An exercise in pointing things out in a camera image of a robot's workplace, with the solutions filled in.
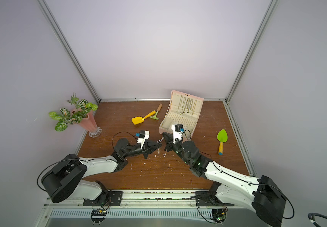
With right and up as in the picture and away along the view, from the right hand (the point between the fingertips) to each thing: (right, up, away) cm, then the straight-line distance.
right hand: (165, 129), depth 71 cm
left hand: (-2, -9, +1) cm, 9 cm away
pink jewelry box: (+13, +11, +27) cm, 32 cm away
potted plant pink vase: (-51, +9, +12) cm, 53 cm away
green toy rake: (-9, +6, +39) cm, 40 cm away
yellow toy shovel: (-23, +3, +35) cm, 42 cm away
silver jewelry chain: (-3, -6, 0) cm, 6 cm away
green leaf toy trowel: (+40, -8, +26) cm, 49 cm away
